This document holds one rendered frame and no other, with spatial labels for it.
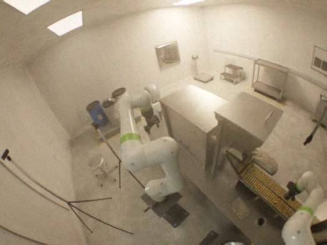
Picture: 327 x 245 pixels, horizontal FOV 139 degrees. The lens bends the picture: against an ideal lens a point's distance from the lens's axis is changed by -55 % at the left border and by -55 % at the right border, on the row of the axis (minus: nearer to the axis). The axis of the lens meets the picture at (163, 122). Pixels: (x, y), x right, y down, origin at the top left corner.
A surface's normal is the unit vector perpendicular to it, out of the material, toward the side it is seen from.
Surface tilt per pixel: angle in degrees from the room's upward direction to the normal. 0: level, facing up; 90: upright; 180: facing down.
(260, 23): 90
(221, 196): 0
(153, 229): 0
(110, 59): 90
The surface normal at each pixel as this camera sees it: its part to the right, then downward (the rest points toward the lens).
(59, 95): 0.52, 0.47
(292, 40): -0.83, 0.48
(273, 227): -0.21, -0.74
